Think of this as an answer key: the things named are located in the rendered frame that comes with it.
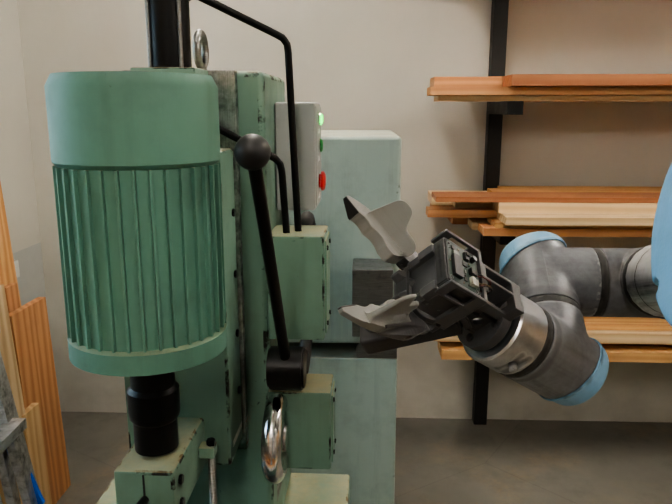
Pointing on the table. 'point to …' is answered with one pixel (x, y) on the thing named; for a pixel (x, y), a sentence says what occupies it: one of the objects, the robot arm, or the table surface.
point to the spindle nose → (154, 413)
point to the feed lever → (279, 374)
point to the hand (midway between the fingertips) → (336, 252)
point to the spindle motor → (138, 218)
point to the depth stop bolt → (210, 465)
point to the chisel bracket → (163, 469)
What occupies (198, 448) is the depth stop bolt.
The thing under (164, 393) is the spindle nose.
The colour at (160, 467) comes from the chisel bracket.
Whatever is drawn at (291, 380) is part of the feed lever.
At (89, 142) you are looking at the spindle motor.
